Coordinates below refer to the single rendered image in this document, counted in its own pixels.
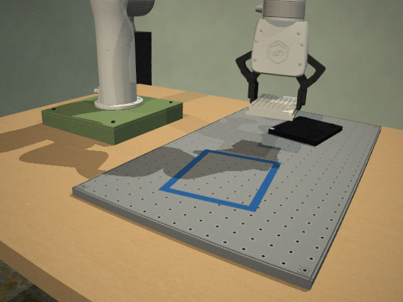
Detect blue tape outline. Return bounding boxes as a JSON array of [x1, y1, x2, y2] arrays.
[[158, 149, 281, 212]]

